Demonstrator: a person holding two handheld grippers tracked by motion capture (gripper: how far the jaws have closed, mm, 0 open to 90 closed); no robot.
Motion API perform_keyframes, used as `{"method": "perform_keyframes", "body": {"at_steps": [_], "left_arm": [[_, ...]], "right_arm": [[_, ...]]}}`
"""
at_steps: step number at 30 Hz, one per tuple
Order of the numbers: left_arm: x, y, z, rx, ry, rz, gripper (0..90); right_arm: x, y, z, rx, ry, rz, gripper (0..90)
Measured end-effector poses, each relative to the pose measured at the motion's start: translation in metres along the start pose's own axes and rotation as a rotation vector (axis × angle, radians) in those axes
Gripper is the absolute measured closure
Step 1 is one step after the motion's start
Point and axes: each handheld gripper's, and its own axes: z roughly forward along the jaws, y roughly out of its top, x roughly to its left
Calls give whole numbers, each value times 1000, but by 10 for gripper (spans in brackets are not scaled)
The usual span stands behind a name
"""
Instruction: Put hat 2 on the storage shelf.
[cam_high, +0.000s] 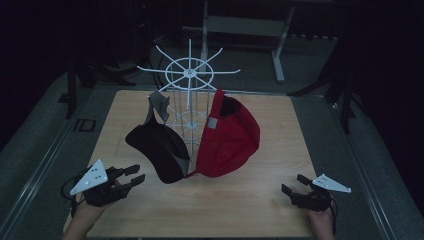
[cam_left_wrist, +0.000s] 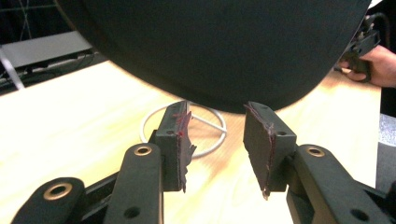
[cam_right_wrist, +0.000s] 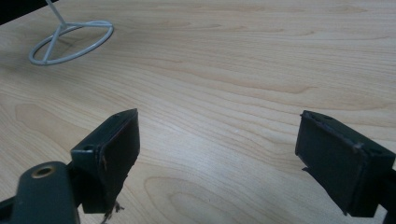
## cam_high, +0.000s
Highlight black tripod stand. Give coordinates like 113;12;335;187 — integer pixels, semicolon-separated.
64;0;151;120
289;33;360;135

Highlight black floor cables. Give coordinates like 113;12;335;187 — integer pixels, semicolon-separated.
146;39;168;92

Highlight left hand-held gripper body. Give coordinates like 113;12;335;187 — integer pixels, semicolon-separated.
69;159;133;208

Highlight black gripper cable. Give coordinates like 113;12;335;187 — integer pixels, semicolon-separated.
60;174;84;218
328;196;338;235

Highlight person's left hand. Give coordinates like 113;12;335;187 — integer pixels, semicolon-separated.
73;199;112;230

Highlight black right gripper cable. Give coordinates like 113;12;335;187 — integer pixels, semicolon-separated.
328;196;338;235

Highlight person's right hand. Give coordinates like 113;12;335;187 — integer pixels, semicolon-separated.
306;208;336;240

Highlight white metal desk frame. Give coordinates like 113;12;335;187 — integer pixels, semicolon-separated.
181;0;296;84

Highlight white wire display rack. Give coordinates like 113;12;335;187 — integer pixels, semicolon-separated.
136;38;242;158

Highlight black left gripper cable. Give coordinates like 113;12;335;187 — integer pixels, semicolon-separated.
60;174;84;218

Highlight grey sun visor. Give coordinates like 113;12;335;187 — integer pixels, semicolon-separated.
124;89;192;185

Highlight red baseball cap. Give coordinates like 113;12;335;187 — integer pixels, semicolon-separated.
186;88;261;179

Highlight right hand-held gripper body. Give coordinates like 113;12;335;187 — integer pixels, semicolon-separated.
289;173;352;213

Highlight black rectangular floor bracket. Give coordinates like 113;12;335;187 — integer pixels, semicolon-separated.
72;118;98;133

